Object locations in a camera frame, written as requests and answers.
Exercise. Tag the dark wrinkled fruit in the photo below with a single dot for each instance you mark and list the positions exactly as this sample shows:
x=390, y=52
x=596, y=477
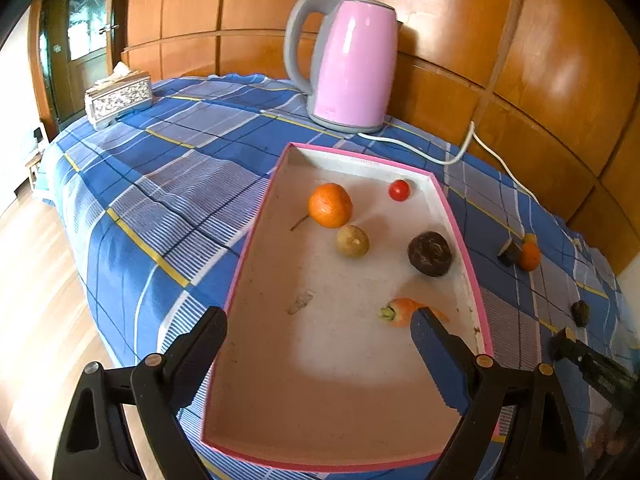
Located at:
x=580, y=313

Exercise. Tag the yellow-brown round fruit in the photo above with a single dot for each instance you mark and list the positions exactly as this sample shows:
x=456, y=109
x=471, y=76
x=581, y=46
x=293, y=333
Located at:
x=352, y=241

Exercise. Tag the tiny yellow fruit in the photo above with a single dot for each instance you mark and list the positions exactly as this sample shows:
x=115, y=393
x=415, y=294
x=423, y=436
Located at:
x=530, y=238

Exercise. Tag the large orange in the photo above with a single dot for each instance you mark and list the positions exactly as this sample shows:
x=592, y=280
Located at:
x=330, y=205

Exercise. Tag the pink-rimmed white tray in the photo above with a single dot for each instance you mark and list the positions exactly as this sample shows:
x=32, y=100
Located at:
x=325, y=360

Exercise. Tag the silver patterned tissue box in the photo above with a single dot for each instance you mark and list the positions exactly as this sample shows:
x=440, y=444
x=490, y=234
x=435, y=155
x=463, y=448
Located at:
x=117, y=100

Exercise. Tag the blue checked tablecloth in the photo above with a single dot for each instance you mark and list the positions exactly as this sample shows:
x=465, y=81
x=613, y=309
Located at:
x=150, y=185

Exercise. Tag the small carrot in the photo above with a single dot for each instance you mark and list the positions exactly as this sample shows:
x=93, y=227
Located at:
x=402, y=312

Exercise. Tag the white power plug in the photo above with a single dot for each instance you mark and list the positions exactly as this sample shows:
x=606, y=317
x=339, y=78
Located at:
x=577, y=245

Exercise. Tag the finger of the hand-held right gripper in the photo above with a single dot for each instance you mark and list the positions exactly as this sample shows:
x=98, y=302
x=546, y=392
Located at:
x=605, y=370

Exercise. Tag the small orange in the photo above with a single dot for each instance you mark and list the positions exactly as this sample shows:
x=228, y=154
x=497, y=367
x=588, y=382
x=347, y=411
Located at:
x=529, y=257

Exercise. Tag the dark brown cut fruit slice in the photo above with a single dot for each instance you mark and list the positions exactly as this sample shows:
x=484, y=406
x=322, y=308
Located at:
x=510, y=255

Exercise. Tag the wooden glazed door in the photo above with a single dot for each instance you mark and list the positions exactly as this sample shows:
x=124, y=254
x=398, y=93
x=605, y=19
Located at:
x=85, y=35

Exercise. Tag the dark round fruit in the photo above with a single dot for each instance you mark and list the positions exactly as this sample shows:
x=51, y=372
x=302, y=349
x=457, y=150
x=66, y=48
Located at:
x=430, y=254

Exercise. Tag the small red tomato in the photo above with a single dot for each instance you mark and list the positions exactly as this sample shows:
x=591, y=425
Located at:
x=399, y=190

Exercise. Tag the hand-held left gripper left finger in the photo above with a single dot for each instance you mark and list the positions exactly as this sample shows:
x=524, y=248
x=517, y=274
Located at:
x=207, y=332

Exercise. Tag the pink electric kettle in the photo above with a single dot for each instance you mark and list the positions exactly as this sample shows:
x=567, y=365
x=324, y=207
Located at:
x=350, y=60

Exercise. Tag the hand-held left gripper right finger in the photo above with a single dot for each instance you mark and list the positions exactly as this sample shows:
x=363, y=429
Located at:
x=440, y=355

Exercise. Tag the wooden panelled wardrobe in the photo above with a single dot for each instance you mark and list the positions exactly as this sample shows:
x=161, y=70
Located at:
x=550, y=60

